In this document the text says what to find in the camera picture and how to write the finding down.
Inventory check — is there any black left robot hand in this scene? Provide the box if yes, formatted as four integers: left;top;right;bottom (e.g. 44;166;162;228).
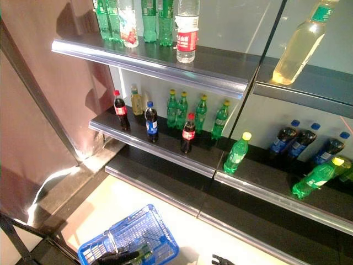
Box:
95;250;141;265

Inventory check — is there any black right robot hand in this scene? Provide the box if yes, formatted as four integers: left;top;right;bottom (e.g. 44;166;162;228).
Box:
211;254;234;265

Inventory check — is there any blue plastic shopping basket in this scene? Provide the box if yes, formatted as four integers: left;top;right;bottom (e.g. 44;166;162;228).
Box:
77;204;180;265

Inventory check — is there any green bottle in basket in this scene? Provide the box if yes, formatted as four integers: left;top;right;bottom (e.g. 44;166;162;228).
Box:
133;243;153;263

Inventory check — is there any black shelf board silver edge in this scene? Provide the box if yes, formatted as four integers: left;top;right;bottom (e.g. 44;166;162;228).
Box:
252;56;353;120
105;146;213;219
88;106;224;179
197;181;353;265
51;32;262;100
214;143;353;237

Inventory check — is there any green soda bottle yellow cap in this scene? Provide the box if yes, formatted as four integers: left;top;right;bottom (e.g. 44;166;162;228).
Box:
194;94;208;134
223;131;253;175
338;162;353;183
175;91;189;131
292;156;352;200
166;89;178;129
211;100;231;141

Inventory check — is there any cola bottle red cap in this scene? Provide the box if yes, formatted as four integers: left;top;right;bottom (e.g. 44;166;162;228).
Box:
180;112;197;155
113;89;131;131

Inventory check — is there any cola bottle blue cap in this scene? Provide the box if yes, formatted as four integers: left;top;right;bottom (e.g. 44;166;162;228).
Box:
144;101;159;144
286;123;321;163
268;119;301;160
311;131;351;166

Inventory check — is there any small yellow tea bottle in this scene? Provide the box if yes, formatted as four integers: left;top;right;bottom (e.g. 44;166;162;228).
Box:
130;85;144;116

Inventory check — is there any large yellow tea bottle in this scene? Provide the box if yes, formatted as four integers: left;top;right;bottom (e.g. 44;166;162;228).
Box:
271;0;339;86

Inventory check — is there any clear water bottle red label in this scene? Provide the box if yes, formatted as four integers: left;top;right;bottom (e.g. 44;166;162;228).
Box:
174;0;200;64

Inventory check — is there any clear bottle red white label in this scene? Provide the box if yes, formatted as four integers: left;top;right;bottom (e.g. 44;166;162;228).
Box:
117;0;140;49

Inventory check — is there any black vertical shelf post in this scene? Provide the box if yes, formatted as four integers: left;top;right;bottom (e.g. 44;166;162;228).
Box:
213;0;288;179

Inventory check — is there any black metal frame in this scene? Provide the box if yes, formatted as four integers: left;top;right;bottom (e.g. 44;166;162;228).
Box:
0;16;83;265

